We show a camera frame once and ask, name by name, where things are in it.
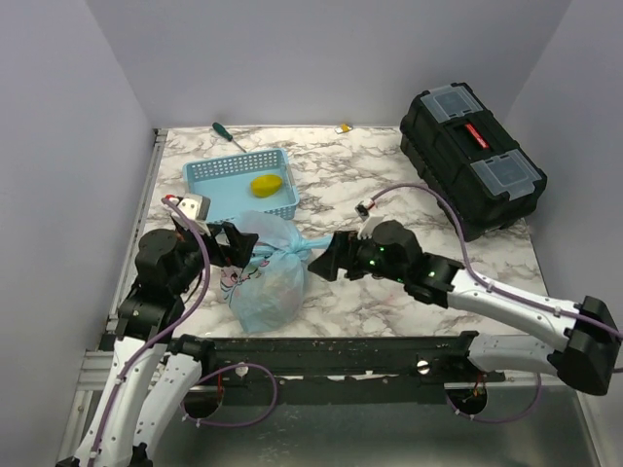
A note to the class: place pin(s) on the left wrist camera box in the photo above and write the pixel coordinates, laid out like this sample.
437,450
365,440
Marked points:
194,207

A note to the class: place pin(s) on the black plastic toolbox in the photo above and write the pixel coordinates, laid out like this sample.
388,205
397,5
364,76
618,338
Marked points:
464,154

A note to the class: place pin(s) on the aluminium frame rail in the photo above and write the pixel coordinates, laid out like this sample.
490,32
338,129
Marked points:
96,363

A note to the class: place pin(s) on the light blue plastic bag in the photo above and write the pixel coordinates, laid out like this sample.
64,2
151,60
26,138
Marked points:
269,291

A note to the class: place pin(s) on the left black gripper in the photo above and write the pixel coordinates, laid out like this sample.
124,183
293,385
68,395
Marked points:
238,253

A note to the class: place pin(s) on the light blue plastic basket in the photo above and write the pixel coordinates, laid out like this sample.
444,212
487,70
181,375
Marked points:
226,181

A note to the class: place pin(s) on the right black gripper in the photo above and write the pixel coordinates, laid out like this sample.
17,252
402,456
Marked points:
342,252

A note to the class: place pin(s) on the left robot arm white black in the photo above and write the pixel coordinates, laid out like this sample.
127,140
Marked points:
151,371

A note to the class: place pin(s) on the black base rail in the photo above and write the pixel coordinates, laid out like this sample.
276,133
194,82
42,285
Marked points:
333,371

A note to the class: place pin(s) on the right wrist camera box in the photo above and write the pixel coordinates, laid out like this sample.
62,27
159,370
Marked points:
369,222

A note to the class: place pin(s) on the yellow fake starfruit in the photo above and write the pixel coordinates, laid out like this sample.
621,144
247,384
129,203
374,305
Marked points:
265,185

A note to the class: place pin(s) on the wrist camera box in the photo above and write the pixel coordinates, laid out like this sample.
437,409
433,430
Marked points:
194,207
369,222

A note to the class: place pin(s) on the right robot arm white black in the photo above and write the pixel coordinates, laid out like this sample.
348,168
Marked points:
576,342

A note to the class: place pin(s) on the green handled screwdriver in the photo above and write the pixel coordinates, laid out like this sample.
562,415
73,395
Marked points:
225,134

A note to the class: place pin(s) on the small yellow white object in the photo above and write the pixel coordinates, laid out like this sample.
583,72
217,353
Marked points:
343,129

